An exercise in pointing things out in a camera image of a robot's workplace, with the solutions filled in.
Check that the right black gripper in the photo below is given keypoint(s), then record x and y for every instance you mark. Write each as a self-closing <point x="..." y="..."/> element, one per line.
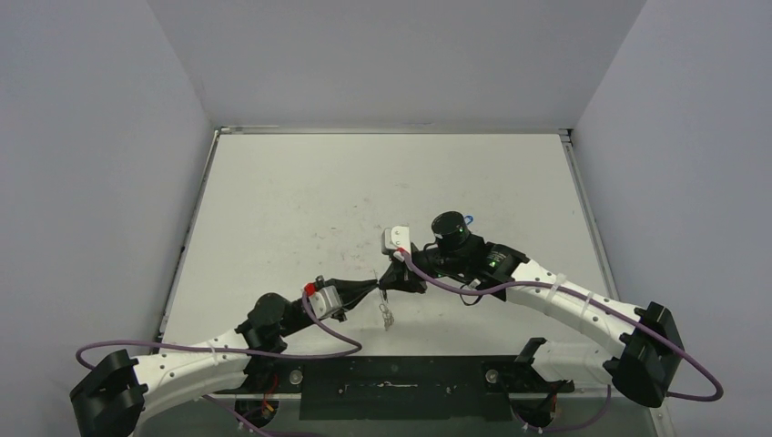
<point x="401" y="274"/>

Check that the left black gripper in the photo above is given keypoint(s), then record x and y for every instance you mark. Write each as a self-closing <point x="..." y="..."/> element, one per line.
<point x="351" y="293"/>

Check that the clear plastic keyring holder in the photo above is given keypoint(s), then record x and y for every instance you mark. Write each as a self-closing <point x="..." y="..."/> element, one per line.
<point x="386" y="313"/>

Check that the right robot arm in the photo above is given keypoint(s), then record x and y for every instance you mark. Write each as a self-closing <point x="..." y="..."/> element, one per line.
<point x="635" y="350"/>

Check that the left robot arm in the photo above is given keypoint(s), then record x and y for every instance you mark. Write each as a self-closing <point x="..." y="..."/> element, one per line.
<point x="122" y="391"/>

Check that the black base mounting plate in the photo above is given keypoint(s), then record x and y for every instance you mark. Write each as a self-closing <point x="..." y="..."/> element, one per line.
<point x="399" y="388"/>

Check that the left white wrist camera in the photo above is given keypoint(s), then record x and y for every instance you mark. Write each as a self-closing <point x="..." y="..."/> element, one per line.
<point x="324" y="296"/>

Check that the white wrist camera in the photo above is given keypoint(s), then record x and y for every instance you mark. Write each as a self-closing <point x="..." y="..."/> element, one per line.
<point x="396" y="241"/>
<point x="324" y="296"/>

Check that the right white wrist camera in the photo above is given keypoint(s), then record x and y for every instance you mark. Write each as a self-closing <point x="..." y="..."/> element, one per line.
<point x="396" y="241"/>

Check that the aluminium front rail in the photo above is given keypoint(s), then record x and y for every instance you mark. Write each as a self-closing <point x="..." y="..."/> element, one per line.
<point x="642" y="377"/>

